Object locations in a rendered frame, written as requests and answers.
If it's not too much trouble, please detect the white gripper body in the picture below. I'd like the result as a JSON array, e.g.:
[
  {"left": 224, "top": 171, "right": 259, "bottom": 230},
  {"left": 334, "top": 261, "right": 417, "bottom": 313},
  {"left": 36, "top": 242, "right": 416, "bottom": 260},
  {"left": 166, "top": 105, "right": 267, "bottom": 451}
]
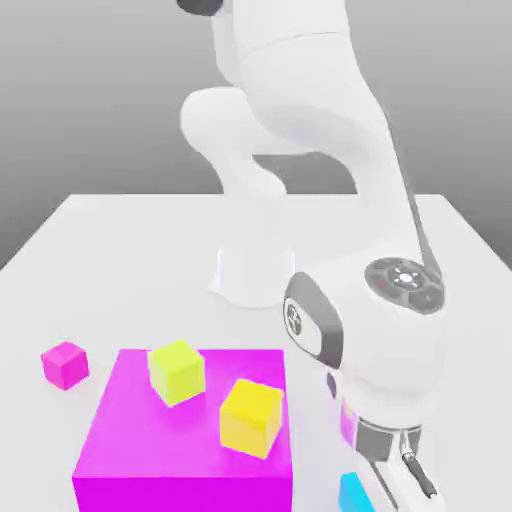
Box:
[{"left": 361, "top": 454, "right": 444, "bottom": 512}]

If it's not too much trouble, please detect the small cyan cube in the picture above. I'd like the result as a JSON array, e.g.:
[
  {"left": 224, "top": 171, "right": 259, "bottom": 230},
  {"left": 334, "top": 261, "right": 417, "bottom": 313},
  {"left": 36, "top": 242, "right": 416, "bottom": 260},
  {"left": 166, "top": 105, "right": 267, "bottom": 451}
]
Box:
[{"left": 338, "top": 471, "right": 377, "bottom": 512}]

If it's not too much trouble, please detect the small yellow cube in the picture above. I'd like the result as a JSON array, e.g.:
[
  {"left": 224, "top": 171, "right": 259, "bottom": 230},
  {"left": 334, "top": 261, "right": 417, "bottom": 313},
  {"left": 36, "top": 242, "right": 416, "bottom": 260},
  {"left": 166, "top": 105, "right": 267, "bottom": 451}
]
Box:
[{"left": 218, "top": 378, "right": 285, "bottom": 460}]

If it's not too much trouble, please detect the small lime green cube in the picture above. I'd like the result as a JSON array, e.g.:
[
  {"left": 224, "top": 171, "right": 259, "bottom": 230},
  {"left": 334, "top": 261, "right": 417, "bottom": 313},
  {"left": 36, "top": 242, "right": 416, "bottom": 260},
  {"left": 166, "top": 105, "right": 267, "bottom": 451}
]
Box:
[{"left": 146, "top": 339, "right": 206, "bottom": 408}]

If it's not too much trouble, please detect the small magenta cube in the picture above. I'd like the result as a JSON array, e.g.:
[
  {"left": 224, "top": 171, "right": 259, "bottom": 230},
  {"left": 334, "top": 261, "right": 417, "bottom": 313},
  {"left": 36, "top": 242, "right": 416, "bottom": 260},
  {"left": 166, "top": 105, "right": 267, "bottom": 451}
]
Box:
[{"left": 40, "top": 340, "right": 90, "bottom": 392}]

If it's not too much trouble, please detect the large magenta box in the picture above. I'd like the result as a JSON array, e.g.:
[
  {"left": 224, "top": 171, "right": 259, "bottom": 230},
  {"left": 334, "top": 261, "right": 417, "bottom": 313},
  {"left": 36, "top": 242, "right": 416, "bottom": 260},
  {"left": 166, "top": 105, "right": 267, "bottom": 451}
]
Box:
[{"left": 71, "top": 348, "right": 295, "bottom": 512}]

